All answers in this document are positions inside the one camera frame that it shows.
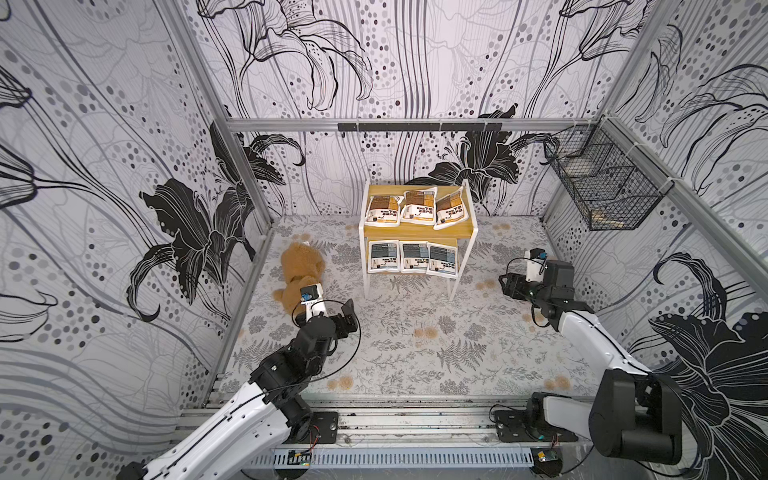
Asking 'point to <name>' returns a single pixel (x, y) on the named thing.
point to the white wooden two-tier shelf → (416, 230)
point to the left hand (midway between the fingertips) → (342, 311)
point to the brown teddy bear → (303, 264)
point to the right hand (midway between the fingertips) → (513, 274)
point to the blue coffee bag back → (442, 260)
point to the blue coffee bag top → (383, 256)
